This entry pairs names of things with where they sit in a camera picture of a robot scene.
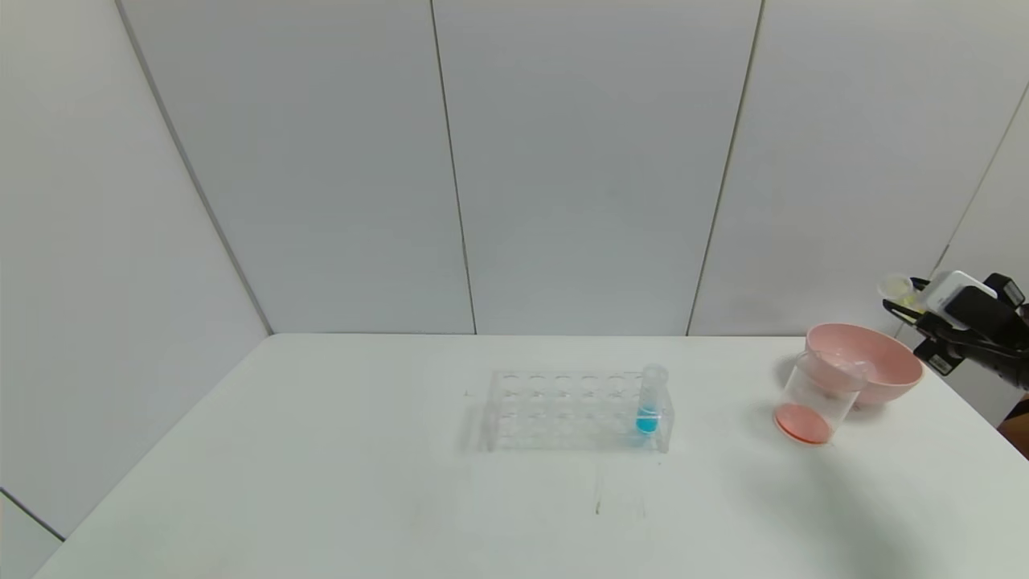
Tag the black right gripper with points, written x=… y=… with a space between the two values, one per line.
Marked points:
x=937 y=354

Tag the test tube with yellow pigment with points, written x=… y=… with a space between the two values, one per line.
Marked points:
x=895 y=287

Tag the clear glass beaker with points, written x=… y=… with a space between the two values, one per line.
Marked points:
x=812 y=402

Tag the test tube with blue pigment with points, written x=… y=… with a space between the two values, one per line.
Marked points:
x=649 y=410

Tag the clear plastic test tube rack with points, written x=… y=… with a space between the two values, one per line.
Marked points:
x=555 y=410

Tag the pink bowl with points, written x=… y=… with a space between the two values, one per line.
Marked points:
x=884 y=354

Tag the brown wooden furniture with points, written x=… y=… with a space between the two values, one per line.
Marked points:
x=1017 y=426

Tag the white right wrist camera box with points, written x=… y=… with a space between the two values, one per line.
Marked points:
x=961 y=293

